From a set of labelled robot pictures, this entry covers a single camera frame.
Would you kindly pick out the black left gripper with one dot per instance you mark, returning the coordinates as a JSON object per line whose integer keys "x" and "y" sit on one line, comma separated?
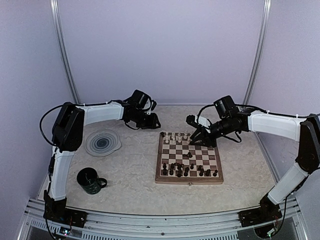
{"x": 152, "y": 124}

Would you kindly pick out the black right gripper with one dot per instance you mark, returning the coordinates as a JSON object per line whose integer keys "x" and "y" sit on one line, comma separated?
{"x": 208, "y": 140}

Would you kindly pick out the dark rook piece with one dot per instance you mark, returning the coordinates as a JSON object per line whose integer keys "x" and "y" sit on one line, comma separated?
{"x": 208, "y": 173}
{"x": 164, "y": 172}

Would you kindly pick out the dark queen piece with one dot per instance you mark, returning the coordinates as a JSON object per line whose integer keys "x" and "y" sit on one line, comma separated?
{"x": 179, "y": 172}

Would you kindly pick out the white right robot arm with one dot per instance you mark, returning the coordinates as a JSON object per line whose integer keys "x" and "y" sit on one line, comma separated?
{"x": 291, "y": 142}

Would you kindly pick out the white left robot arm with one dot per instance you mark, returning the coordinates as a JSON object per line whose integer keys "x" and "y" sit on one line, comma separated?
{"x": 67, "y": 137}

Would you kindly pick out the wooden folding chess board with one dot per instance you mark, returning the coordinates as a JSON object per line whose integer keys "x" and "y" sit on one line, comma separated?
{"x": 172, "y": 152}

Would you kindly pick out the white rook corner piece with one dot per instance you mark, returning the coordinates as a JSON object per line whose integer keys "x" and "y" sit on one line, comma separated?
{"x": 166, "y": 138}

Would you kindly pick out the white blue swirl plate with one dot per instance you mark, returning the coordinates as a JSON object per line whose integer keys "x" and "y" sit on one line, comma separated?
{"x": 102, "y": 143}

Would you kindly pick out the dark green mug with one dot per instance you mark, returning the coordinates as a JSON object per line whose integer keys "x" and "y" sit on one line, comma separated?
{"x": 90, "y": 182}

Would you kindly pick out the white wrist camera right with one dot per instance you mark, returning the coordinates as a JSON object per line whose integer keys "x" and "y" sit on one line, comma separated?
{"x": 198, "y": 121}

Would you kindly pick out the aluminium frame rail front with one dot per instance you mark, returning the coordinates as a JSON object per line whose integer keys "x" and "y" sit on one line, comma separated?
{"x": 224, "y": 225}

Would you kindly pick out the aluminium corner post right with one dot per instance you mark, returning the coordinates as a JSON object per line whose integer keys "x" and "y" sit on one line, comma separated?
{"x": 259, "y": 51}

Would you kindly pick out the aluminium corner post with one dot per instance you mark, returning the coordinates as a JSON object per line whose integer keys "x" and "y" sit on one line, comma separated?
{"x": 259, "y": 51}
{"x": 55, "y": 11}

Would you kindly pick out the aluminium corner post left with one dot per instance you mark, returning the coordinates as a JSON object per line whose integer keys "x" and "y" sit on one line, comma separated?
{"x": 55, "y": 11}

